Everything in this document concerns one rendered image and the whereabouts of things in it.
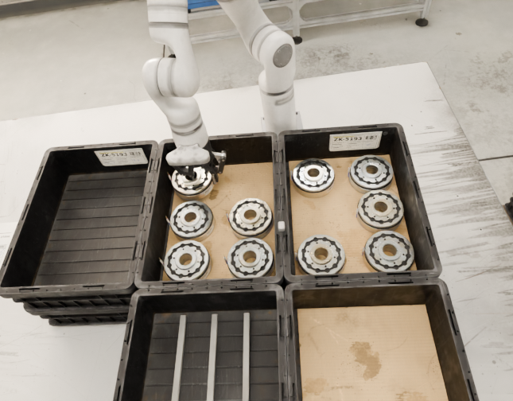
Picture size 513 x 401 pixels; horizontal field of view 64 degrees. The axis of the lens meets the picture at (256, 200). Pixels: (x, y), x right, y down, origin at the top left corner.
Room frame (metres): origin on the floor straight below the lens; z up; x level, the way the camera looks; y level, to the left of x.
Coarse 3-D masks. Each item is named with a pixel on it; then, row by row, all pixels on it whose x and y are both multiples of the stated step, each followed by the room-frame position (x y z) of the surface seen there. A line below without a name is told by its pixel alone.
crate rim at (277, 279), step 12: (264, 132) 0.71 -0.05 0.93; (168, 144) 0.73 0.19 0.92; (276, 144) 0.66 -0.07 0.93; (276, 156) 0.62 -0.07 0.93; (156, 168) 0.65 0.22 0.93; (276, 168) 0.59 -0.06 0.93; (156, 180) 0.62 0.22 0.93; (276, 180) 0.56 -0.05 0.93; (156, 192) 0.58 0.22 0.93; (276, 192) 0.53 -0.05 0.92; (276, 204) 0.50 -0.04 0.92; (276, 216) 0.46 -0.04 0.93; (144, 228) 0.49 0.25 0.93; (276, 228) 0.43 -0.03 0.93; (144, 240) 0.46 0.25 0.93; (276, 240) 0.40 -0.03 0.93; (144, 252) 0.43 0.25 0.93; (276, 252) 0.38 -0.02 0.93; (144, 264) 0.40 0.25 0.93; (276, 264) 0.35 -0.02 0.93; (276, 276) 0.33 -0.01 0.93; (144, 288) 0.35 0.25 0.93; (156, 288) 0.35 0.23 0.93
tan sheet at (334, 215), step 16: (336, 160) 0.66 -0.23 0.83; (352, 160) 0.65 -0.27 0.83; (336, 176) 0.61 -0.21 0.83; (336, 192) 0.56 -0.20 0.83; (352, 192) 0.55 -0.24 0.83; (304, 208) 0.53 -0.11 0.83; (320, 208) 0.52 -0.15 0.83; (336, 208) 0.51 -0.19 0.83; (352, 208) 0.51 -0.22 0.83; (304, 224) 0.49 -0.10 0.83; (320, 224) 0.48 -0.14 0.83; (336, 224) 0.47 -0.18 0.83; (352, 224) 0.46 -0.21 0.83; (400, 224) 0.44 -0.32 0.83; (352, 240) 0.42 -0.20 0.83; (320, 256) 0.40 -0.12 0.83; (352, 256) 0.38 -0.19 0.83; (352, 272) 0.35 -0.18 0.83
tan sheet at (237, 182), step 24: (240, 168) 0.69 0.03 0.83; (264, 168) 0.68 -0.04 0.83; (216, 192) 0.63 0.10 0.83; (240, 192) 0.61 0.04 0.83; (264, 192) 0.60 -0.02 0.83; (216, 216) 0.55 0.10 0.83; (168, 240) 0.51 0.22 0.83; (216, 240) 0.49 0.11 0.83; (264, 240) 0.46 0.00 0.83; (216, 264) 0.42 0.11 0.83
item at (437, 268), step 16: (320, 128) 0.69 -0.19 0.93; (336, 128) 0.68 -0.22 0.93; (352, 128) 0.67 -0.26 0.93; (368, 128) 0.66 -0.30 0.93; (384, 128) 0.65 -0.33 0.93; (400, 128) 0.64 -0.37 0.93; (416, 176) 0.50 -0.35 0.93; (416, 192) 0.47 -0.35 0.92; (288, 224) 0.44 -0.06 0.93; (288, 240) 0.40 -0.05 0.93; (432, 240) 0.34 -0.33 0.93; (288, 256) 0.36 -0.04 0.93; (432, 256) 0.31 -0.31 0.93; (288, 272) 0.33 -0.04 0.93; (368, 272) 0.30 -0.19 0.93; (384, 272) 0.29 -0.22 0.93; (400, 272) 0.29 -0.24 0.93; (416, 272) 0.28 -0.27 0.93; (432, 272) 0.28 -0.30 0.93
